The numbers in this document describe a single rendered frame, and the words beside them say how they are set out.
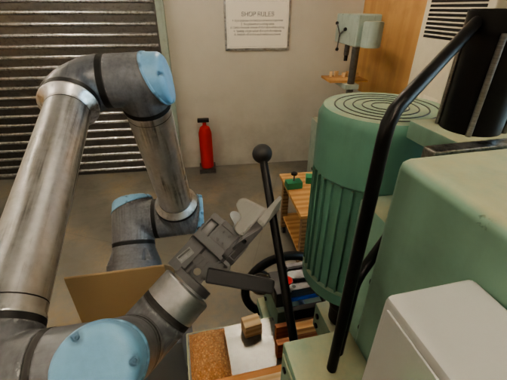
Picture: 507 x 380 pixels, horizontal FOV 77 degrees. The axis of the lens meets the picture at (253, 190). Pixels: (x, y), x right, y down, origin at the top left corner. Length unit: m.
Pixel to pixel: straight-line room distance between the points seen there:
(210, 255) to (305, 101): 3.23
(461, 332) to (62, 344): 0.36
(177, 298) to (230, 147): 3.24
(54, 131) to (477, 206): 0.61
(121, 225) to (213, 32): 2.52
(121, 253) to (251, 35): 2.67
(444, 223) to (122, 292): 1.10
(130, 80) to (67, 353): 0.53
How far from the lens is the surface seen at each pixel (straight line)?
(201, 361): 0.82
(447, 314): 0.21
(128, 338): 0.41
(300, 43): 3.55
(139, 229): 1.21
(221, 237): 0.54
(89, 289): 1.24
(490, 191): 0.25
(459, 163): 0.28
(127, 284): 1.20
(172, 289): 0.52
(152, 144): 0.86
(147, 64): 0.75
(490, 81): 0.34
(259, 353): 0.86
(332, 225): 0.48
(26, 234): 0.54
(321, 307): 0.73
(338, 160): 0.42
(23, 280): 0.51
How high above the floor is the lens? 1.62
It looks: 30 degrees down
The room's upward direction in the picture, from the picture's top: straight up
